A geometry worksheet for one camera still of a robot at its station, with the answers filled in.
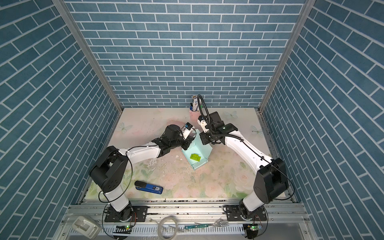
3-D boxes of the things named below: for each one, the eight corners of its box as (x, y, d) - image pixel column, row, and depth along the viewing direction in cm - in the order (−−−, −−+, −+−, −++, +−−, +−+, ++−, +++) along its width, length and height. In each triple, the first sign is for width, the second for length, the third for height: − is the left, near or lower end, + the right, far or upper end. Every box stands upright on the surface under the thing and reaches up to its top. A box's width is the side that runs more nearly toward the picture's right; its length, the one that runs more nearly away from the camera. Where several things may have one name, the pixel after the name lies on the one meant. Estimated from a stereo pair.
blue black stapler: (135, 189, 84) (132, 186, 80) (138, 182, 86) (136, 179, 83) (161, 195, 82) (160, 193, 78) (164, 188, 84) (162, 185, 81)
